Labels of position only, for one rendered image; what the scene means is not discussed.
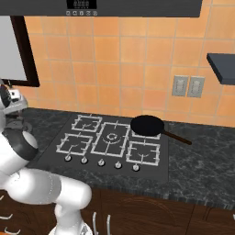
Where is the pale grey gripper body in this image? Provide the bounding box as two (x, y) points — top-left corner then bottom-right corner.
(2, 95), (29, 116)

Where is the dark framed window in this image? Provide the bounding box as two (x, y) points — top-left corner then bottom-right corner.
(0, 15), (41, 88)

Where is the dark grey gas hob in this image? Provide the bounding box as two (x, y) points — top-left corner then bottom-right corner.
(28, 111), (171, 185)

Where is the dark wood drawer run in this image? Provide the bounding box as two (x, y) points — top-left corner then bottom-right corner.
(0, 189), (59, 235)

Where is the black frying pan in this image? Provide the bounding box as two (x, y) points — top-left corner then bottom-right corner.
(129, 115), (193, 146)

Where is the dark grey range hood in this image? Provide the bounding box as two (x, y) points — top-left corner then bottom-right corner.
(0, 0), (204, 18)

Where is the dark wood cupboard door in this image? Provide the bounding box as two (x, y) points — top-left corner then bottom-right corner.
(90, 187), (196, 235)
(185, 204), (235, 235)

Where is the silver cupboard door handle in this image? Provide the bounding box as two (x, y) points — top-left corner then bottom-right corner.
(92, 211), (98, 235)
(106, 214), (112, 235)

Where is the grey wall socket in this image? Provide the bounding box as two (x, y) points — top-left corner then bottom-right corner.
(186, 75), (206, 99)
(171, 74), (189, 98)

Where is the dark grey wall shelf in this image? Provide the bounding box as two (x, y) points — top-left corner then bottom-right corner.
(206, 52), (235, 86)

